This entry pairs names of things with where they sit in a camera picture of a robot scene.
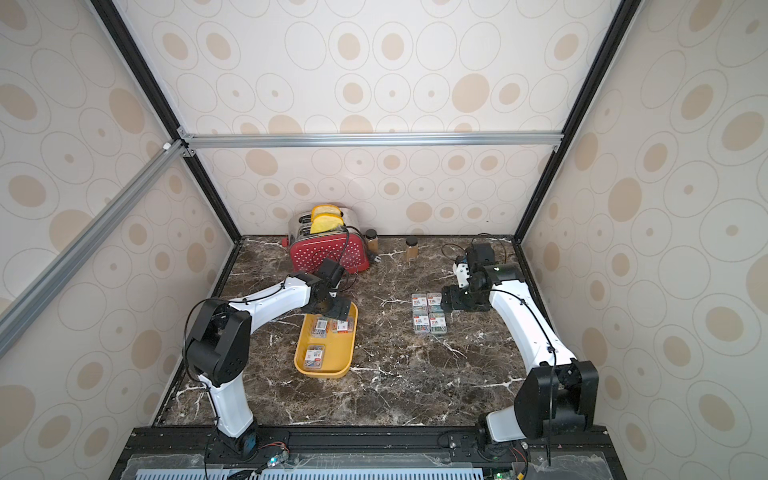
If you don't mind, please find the paper clip box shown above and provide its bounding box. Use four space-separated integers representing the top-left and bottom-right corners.
332 319 354 334
310 318 330 339
429 312 448 335
411 293 429 308
427 292 442 311
412 310 431 334
303 344 325 370

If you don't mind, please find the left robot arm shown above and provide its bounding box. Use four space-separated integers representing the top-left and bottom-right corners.
183 259 352 441

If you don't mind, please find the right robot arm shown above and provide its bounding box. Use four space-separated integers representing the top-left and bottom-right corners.
440 243 599 443

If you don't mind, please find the yellow storage tray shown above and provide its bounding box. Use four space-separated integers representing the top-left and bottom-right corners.
294 303 358 379

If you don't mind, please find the red toaster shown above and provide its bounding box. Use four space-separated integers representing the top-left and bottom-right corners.
284 207 371 274

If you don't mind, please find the right spice jar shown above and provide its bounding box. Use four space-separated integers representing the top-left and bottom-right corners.
405 236 419 261

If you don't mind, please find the spice jar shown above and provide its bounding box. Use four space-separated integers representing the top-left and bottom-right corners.
405 236 419 261
364 228 379 256

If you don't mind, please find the yellow toast slice front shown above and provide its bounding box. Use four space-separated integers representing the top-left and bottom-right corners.
310 213 345 235

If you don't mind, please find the yellow toast slice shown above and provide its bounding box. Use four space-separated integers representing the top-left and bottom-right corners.
311 204 343 220
310 213 345 235

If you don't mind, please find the left spice jar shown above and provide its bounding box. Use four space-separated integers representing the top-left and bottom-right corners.
364 228 379 256

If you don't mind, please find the yellow toast slice rear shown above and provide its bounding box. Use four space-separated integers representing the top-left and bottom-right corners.
311 204 343 220

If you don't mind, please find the horizontal aluminium rail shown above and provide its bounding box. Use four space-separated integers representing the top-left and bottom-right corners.
184 131 563 149

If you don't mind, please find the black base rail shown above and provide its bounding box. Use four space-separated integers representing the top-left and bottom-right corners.
110 426 626 479

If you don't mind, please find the left aluminium rail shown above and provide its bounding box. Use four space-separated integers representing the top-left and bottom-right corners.
1 139 184 354

